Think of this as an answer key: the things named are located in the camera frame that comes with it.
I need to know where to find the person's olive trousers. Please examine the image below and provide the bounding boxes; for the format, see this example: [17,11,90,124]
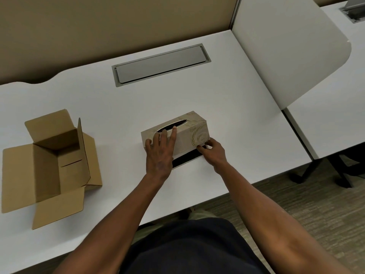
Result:
[133,208,218,244]

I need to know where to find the person's dark shirt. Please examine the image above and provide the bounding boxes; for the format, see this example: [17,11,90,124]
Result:
[119,218,272,274]

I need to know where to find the white desk divider panel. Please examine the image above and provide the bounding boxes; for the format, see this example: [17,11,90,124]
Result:
[232,0,352,110]

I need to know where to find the beige patterned tissue box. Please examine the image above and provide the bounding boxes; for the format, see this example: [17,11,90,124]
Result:
[141,111,210,170]

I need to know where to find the grey desk cable cover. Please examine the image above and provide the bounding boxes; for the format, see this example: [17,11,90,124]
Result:
[339,0,365,24]
[111,44,212,88]

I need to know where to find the black chair base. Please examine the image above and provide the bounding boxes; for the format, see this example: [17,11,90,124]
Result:
[290,152,365,189]

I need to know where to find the beige partition panel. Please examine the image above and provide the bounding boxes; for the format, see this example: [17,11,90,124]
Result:
[0,0,242,85]

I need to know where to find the person's left hand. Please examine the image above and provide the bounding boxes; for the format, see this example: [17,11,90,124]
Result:
[145,126,178,182]

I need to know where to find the person's right hand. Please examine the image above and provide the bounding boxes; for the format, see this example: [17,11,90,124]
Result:
[197,139,228,169]

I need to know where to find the person's right forearm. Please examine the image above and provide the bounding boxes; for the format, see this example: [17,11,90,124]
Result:
[212,162,352,274]

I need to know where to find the open brown cardboard box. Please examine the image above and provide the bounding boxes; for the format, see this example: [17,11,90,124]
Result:
[1,109,103,230]

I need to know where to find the person's left forearm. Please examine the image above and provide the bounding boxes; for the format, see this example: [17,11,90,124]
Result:
[54,172,171,274]

